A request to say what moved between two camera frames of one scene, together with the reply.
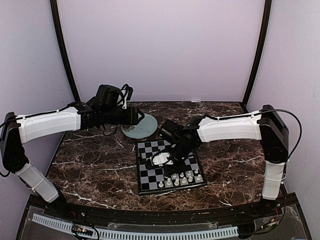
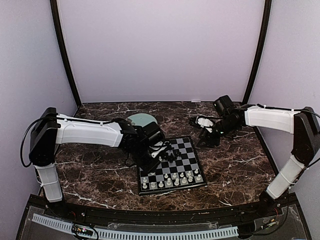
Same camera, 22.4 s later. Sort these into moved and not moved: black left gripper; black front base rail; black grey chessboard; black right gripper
Moved: black right gripper; black left gripper
Not moved: black front base rail; black grey chessboard
